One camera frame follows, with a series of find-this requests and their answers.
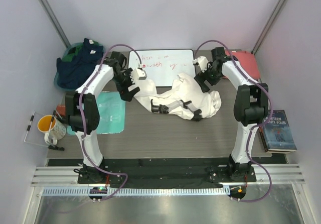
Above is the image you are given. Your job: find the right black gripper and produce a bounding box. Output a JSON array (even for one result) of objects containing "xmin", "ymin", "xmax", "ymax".
[{"xmin": 194, "ymin": 62, "xmax": 223, "ymax": 93}]

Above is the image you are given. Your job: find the Nineteen Eighty-Four book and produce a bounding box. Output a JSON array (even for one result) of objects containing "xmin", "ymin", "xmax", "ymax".
[{"xmin": 259, "ymin": 110, "xmax": 297, "ymax": 154}]

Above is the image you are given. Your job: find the white dry-erase board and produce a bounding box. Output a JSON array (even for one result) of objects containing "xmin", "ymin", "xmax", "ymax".
[{"xmin": 128, "ymin": 49, "xmax": 196, "ymax": 87}]

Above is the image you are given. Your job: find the teal cutting board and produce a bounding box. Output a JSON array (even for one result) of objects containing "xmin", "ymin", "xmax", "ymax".
[{"xmin": 67, "ymin": 91, "xmax": 126, "ymax": 136}]

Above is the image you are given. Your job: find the black marker pen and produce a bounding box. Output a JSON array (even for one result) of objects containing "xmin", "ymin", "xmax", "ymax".
[{"xmin": 48, "ymin": 145, "xmax": 65, "ymax": 151}]

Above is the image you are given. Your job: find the small brown red object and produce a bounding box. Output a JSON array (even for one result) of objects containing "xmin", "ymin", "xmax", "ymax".
[{"xmin": 56, "ymin": 104, "xmax": 66, "ymax": 116}]

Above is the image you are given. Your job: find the folded pink t-shirt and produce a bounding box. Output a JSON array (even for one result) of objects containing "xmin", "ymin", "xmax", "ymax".
[{"xmin": 232, "ymin": 51, "xmax": 260, "ymax": 80}]

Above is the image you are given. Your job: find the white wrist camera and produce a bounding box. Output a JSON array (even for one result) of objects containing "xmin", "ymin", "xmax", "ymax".
[
  {"xmin": 192, "ymin": 56, "xmax": 209, "ymax": 72},
  {"xmin": 131, "ymin": 68, "xmax": 147, "ymax": 82}
]

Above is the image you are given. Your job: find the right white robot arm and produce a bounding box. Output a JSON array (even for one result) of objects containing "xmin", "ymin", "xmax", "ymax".
[{"xmin": 193, "ymin": 47, "xmax": 268, "ymax": 181}]

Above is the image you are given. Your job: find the navy blue t-shirt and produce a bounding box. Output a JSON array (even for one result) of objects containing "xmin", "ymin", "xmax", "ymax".
[{"xmin": 56, "ymin": 38, "xmax": 105, "ymax": 89}]

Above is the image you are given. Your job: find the white printed t-shirt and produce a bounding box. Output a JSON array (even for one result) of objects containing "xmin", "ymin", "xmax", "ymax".
[{"xmin": 134, "ymin": 73, "xmax": 222, "ymax": 122}]

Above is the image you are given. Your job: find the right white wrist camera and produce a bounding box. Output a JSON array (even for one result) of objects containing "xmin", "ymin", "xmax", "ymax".
[{"xmin": 192, "ymin": 56, "xmax": 209, "ymax": 72}]

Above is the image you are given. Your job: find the white slotted cable duct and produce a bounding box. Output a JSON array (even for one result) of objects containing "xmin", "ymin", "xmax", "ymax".
[{"xmin": 42, "ymin": 186, "xmax": 230, "ymax": 197}]

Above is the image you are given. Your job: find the white mug orange inside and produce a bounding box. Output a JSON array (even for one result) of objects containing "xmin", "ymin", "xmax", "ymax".
[{"xmin": 37, "ymin": 115, "xmax": 67, "ymax": 146}]

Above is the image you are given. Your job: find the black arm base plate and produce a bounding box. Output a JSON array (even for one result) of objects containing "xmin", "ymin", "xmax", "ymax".
[{"xmin": 46, "ymin": 157, "xmax": 288, "ymax": 188}]

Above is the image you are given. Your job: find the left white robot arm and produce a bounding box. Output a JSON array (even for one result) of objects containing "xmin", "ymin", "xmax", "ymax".
[{"xmin": 65, "ymin": 51, "xmax": 140, "ymax": 183}]

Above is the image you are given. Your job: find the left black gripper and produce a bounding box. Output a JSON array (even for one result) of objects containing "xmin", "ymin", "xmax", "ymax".
[{"xmin": 112, "ymin": 69, "xmax": 140, "ymax": 101}]

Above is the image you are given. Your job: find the green t-shirt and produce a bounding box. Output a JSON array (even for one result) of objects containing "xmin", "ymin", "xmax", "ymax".
[{"xmin": 62, "ymin": 43, "xmax": 83, "ymax": 62}]

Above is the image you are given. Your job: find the teal laundry basket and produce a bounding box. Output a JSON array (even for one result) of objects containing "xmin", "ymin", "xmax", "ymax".
[{"xmin": 54, "ymin": 42, "xmax": 107, "ymax": 93}]

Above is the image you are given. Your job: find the clear acrylic sheet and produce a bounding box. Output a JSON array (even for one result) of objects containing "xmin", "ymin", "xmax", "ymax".
[{"xmin": 24, "ymin": 111, "xmax": 54, "ymax": 148}]

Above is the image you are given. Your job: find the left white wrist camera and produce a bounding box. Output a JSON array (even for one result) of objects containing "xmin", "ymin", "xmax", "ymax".
[{"xmin": 131, "ymin": 68, "xmax": 147, "ymax": 82}]

